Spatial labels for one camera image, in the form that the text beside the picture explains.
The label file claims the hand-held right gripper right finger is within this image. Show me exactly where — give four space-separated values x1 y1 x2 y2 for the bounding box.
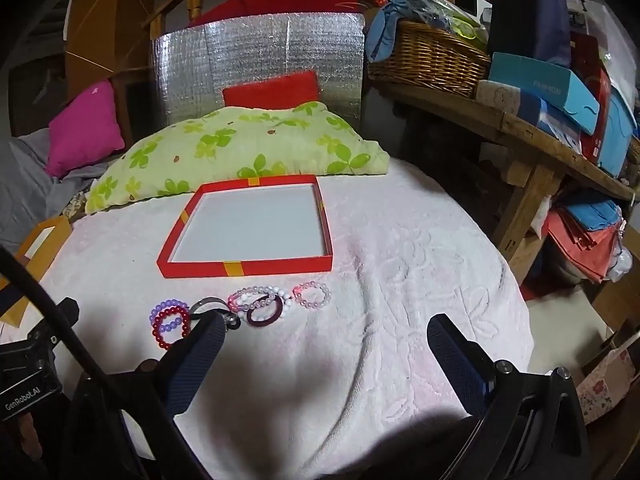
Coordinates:
426 313 592 480

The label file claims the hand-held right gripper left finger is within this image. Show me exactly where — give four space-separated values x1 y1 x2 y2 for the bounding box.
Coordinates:
65 315 229 480

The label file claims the black hair tie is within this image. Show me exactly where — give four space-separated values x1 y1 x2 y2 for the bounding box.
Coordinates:
189 297 242 332

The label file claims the red bead bracelet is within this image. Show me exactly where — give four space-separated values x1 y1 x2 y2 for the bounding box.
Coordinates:
152 309 194 352

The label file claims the purple bead bracelet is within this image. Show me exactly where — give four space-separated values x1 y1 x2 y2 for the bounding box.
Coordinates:
149 299 191 334

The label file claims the maroon hair tie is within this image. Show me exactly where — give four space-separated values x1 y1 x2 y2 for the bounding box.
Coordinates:
246 294 284 330

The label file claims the pink scrunchie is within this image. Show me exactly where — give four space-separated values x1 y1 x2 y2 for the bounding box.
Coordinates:
227 285 294 319

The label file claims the red shallow box tray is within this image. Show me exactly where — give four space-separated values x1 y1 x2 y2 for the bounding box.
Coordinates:
156 175 334 279

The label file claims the yellow paper bag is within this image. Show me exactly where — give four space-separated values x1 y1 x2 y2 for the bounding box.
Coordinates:
0 215 74 329

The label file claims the floral paper bag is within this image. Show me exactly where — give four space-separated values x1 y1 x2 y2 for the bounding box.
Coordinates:
575 346 639 427

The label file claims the salmon folded cloth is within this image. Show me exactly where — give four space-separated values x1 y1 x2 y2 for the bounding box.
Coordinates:
545 207 627 284

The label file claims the brown cardboard box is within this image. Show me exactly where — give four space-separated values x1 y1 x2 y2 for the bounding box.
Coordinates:
590 277 640 343

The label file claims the grey cloth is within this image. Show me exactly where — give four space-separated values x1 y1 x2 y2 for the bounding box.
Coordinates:
0 127 110 257

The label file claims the blue folded cloth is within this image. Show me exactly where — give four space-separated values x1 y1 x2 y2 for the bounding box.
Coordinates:
560 200 622 234

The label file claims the green leaf-print pillow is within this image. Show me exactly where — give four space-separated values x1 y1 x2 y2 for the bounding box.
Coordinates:
85 101 391 214

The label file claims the wooden bench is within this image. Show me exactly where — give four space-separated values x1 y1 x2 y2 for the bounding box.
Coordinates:
370 79 640 272

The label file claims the magenta pillow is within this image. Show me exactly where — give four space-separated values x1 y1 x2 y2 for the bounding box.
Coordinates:
47 80 126 179

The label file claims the white patterned box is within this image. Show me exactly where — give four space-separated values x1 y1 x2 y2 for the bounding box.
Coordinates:
475 80 523 114

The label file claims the blue flat box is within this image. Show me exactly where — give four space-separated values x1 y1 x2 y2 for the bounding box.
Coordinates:
597 89 639 179

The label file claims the small red cushion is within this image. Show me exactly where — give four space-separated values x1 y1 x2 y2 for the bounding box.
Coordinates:
222 71 321 110

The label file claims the red cardboard box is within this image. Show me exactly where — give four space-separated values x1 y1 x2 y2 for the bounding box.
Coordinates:
570 32 613 166

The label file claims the light blue cardboard box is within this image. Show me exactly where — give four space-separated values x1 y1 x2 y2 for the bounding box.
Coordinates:
487 52 601 136

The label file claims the wicker basket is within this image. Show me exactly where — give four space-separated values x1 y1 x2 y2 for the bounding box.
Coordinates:
367 20 493 99

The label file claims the silver foil insulation mat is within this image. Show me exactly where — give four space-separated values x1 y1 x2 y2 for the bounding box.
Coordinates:
150 11 366 132

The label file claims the navy bag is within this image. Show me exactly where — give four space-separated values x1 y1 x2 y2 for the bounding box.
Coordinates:
486 0 573 68

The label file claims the wooden board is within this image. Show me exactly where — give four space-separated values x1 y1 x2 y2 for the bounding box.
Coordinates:
65 0 152 92

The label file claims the clear plastic bag of clothes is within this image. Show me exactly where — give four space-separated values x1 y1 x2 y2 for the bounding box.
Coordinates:
374 0 490 45

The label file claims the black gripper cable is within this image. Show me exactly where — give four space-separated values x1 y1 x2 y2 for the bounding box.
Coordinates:
0 244 108 381

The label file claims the small pink bead bracelet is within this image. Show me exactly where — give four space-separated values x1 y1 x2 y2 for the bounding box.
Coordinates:
292 282 332 310

